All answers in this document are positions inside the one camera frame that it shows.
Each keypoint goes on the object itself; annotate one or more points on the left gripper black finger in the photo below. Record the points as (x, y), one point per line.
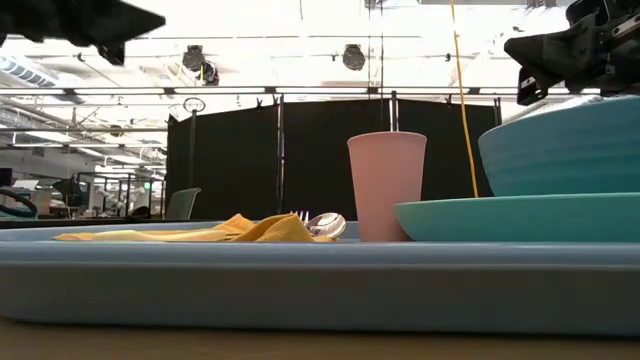
(125, 22)

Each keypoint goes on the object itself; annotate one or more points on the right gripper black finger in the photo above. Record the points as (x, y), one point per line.
(550, 50)

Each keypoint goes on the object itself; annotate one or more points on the blue plastic bowl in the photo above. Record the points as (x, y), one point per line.
(560, 155)

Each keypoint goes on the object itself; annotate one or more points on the green plastic plate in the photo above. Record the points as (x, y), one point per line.
(500, 220)

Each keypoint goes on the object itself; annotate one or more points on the pink plastic cup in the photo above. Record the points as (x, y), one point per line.
(385, 185)

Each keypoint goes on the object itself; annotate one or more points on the yellow cloth napkin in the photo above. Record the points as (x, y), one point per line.
(280, 231)

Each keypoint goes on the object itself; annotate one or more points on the silver metal spoon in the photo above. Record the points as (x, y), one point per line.
(327, 225)

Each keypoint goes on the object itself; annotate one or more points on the blue plastic tray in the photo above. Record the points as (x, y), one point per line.
(300, 290)

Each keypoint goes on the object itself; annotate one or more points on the black ceiling fixture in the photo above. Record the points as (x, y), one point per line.
(194, 57)
(354, 56)

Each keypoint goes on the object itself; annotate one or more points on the black partition screen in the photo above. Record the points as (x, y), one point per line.
(235, 160)

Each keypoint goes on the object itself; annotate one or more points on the grey office chair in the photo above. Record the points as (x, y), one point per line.
(182, 205)

